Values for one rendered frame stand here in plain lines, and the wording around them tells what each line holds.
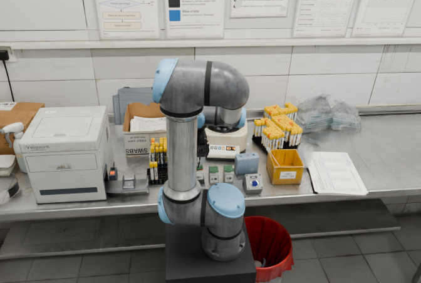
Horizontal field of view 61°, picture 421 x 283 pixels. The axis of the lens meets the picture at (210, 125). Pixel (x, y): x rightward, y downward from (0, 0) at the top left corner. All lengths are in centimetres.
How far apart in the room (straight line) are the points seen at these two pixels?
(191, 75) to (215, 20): 99
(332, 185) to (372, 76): 82
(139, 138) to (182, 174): 71
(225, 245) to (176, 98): 53
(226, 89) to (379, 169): 116
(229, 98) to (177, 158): 24
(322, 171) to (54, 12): 145
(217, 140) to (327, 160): 54
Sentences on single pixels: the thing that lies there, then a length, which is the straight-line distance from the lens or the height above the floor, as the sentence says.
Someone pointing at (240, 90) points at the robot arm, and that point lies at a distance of 91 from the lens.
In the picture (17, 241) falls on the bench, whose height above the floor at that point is 27.
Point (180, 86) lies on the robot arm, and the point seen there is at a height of 154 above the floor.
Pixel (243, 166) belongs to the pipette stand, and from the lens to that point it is 161.
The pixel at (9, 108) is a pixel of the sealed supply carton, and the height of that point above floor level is 106.
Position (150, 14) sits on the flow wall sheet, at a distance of 182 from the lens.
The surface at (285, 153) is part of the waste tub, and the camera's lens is 169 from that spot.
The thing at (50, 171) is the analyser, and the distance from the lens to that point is 151.
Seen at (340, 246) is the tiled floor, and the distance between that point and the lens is 267.
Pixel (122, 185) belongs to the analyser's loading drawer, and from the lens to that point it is 152.
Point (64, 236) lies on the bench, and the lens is 233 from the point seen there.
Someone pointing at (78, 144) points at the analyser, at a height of 116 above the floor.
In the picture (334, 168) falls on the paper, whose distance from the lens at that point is 178.
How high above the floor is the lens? 191
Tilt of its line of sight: 31 degrees down
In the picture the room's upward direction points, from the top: 2 degrees clockwise
